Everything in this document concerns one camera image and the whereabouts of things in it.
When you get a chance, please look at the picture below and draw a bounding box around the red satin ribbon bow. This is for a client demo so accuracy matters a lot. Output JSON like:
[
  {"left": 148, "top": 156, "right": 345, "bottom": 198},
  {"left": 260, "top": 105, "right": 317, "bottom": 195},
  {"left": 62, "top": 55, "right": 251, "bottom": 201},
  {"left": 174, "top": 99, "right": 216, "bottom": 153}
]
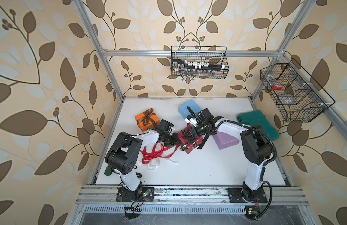
[{"left": 139, "top": 142, "right": 181, "bottom": 166}]

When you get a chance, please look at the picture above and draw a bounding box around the green plastic tool case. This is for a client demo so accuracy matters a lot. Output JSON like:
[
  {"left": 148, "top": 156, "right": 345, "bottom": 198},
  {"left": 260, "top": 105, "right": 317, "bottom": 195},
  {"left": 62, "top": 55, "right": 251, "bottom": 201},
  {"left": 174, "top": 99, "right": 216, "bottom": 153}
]
[{"left": 237, "top": 111, "right": 279, "bottom": 141}]

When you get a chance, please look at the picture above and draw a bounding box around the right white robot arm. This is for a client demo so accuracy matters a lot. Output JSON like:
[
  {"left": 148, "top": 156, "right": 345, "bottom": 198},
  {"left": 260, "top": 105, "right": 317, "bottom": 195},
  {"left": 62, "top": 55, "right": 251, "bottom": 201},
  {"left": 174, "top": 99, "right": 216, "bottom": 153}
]
[{"left": 183, "top": 107, "right": 277, "bottom": 199}]

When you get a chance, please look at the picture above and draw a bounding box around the black corrugated cable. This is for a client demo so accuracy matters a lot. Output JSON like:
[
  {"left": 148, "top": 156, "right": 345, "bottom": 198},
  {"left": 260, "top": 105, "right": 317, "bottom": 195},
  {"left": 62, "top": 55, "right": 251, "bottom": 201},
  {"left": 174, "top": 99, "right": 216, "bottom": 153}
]
[{"left": 186, "top": 105, "right": 278, "bottom": 220}]

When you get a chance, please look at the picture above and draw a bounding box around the purple gift box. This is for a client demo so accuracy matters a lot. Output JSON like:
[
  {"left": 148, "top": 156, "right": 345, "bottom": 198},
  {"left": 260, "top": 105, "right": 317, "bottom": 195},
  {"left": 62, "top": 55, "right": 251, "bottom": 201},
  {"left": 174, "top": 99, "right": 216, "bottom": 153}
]
[{"left": 212, "top": 132, "right": 240, "bottom": 150}]

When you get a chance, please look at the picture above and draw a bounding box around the dark red gift box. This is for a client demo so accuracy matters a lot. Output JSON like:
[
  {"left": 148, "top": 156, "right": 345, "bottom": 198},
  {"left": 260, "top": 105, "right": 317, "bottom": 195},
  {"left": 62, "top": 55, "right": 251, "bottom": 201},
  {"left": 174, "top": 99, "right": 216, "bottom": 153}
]
[{"left": 178, "top": 125, "right": 203, "bottom": 154}]

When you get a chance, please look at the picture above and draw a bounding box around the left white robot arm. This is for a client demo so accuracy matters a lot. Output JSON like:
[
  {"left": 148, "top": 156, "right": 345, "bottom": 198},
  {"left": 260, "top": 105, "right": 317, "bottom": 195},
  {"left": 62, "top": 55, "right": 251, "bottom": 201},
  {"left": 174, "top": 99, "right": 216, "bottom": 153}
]
[{"left": 105, "top": 128, "right": 180, "bottom": 193}]

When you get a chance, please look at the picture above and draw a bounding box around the black lettered ribbon bow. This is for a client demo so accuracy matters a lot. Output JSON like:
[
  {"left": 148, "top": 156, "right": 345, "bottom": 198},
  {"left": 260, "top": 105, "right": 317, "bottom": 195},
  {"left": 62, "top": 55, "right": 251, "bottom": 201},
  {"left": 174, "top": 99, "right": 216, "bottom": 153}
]
[{"left": 178, "top": 124, "right": 210, "bottom": 154}]

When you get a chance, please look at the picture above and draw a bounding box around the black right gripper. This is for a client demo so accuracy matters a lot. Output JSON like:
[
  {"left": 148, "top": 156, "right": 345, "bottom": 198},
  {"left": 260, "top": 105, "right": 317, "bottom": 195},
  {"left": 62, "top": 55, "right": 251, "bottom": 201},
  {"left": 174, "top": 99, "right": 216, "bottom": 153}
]
[{"left": 182, "top": 122, "right": 208, "bottom": 139}]

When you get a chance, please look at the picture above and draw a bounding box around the black wire side basket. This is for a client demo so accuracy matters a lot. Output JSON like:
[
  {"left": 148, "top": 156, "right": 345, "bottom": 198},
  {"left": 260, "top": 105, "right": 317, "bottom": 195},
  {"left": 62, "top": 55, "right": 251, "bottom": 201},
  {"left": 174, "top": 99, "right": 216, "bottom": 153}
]
[{"left": 260, "top": 58, "right": 335, "bottom": 122}]

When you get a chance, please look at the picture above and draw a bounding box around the blue gift box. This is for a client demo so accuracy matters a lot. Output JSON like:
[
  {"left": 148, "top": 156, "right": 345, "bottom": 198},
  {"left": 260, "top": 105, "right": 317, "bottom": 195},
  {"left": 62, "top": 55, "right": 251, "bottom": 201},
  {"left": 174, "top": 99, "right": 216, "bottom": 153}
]
[{"left": 178, "top": 99, "right": 202, "bottom": 120}]

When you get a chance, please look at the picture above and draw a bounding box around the orange gift box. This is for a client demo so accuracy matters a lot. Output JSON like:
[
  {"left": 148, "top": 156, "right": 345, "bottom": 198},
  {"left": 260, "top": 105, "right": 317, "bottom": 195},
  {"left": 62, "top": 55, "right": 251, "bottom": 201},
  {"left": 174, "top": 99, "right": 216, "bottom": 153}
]
[{"left": 134, "top": 108, "right": 160, "bottom": 132}]

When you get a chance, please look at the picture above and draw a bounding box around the black wire back basket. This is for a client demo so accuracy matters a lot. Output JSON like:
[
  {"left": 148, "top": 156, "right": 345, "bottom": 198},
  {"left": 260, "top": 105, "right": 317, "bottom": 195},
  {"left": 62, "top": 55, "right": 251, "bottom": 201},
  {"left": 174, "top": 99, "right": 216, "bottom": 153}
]
[{"left": 170, "top": 45, "right": 230, "bottom": 80}]

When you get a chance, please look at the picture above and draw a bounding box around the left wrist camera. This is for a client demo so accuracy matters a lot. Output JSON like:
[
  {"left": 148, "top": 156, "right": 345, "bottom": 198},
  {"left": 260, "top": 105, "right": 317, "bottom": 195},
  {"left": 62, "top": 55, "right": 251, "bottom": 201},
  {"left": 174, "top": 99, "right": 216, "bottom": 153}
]
[{"left": 157, "top": 120, "right": 174, "bottom": 134}]

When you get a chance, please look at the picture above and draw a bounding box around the white satin ribbon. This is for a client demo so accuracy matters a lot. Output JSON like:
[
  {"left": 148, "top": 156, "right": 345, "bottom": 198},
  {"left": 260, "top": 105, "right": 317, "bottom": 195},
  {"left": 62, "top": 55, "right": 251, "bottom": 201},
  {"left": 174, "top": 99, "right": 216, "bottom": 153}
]
[{"left": 136, "top": 137, "right": 180, "bottom": 171}]

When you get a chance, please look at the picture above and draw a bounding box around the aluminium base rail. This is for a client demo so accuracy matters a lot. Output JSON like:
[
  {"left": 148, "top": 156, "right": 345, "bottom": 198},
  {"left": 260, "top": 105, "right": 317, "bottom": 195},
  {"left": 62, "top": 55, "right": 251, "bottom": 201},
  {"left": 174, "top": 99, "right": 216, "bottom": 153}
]
[{"left": 76, "top": 185, "right": 309, "bottom": 215}]

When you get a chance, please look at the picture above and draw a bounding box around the red item in basket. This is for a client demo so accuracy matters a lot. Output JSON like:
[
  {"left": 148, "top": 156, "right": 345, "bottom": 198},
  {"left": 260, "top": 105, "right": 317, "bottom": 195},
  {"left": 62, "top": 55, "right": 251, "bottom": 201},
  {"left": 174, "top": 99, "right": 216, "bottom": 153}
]
[{"left": 272, "top": 82, "right": 283, "bottom": 91}]

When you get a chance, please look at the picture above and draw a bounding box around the brown satin ribbon bow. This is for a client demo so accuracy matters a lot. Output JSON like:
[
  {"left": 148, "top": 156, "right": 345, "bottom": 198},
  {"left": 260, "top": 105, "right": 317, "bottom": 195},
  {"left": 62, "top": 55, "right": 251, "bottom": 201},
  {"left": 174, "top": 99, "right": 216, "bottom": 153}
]
[{"left": 137, "top": 108, "right": 158, "bottom": 128}]

